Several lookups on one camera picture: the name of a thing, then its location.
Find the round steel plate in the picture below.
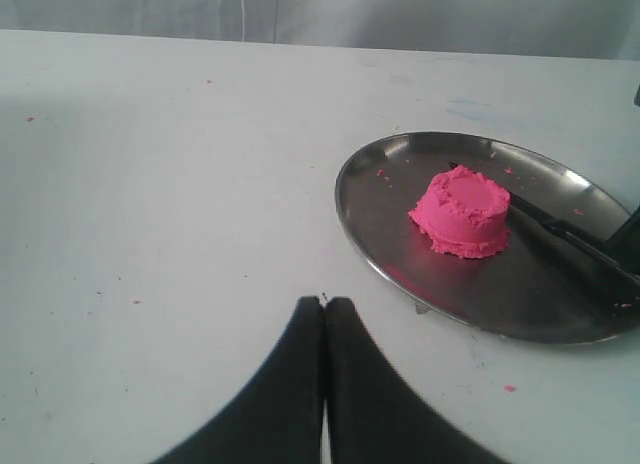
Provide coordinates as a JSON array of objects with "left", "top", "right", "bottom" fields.
[{"left": 335, "top": 132, "right": 639, "bottom": 344}]

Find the pink sand mound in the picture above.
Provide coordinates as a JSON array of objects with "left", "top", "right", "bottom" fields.
[{"left": 408, "top": 165, "right": 511, "bottom": 259}]

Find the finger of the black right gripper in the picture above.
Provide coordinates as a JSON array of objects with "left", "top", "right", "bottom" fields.
[{"left": 604, "top": 208, "right": 640, "bottom": 276}]

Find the black knife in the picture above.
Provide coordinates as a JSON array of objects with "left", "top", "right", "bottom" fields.
[{"left": 447, "top": 159, "right": 640, "bottom": 285}]

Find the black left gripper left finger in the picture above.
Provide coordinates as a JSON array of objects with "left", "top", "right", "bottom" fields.
[{"left": 157, "top": 296, "right": 324, "bottom": 463}]

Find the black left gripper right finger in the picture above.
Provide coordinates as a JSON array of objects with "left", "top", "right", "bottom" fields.
[{"left": 325, "top": 297, "right": 495, "bottom": 463}]

